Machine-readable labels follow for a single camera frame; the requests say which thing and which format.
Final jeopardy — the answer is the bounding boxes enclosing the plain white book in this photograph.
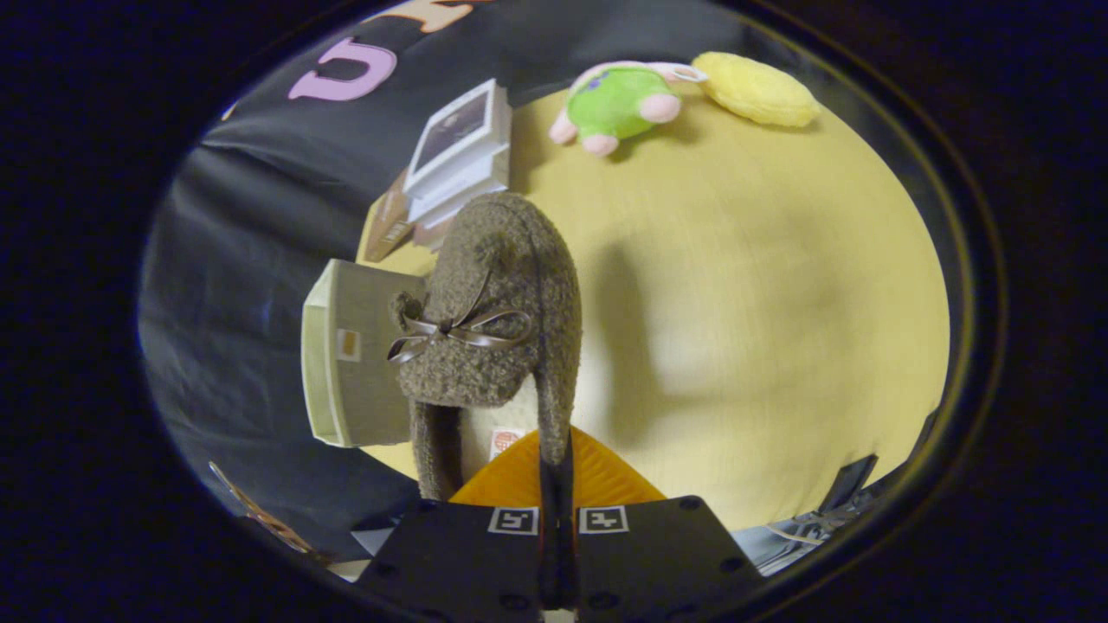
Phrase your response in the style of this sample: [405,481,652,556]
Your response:
[407,147,512,226]

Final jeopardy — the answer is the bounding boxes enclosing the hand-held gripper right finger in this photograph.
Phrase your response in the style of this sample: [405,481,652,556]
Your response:
[558,426,769,623]

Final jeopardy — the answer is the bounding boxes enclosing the green plush toy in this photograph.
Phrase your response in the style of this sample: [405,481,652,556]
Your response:
[549,61,706,157]

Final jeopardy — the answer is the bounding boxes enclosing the black bracket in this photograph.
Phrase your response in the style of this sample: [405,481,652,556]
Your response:
[816,453,880,517]

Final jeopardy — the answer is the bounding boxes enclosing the brown fuzzy shoe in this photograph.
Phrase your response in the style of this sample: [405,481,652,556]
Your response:
[387,192,583,503]

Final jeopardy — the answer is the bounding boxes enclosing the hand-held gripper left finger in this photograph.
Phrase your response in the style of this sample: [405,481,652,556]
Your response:
[353,428,559,623]

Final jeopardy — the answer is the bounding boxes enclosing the brown book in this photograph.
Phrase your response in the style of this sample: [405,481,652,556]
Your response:
[364,169,418,263]

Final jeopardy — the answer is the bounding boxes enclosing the yellow plush cushion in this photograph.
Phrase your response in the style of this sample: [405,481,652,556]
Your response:
[692,52,821,129]

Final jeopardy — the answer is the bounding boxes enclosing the pale grey storage box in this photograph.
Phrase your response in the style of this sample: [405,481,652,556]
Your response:
[300,258,429,449]

